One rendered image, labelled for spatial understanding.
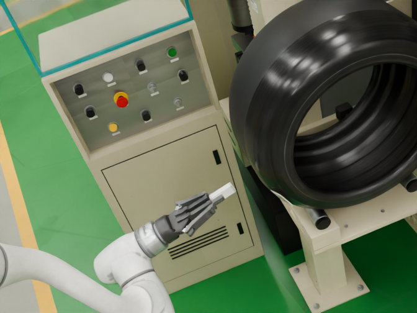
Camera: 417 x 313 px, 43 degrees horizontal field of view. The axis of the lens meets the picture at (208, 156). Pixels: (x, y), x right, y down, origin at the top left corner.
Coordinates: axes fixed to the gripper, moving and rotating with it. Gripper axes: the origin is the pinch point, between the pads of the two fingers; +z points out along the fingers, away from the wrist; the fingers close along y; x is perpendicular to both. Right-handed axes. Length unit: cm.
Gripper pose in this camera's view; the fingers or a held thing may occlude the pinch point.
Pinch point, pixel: (222, 193)
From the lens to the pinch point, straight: 144.8
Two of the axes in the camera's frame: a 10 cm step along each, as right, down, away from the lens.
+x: 4.8, 6.2, 6.3
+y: -2.8, -5.7, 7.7
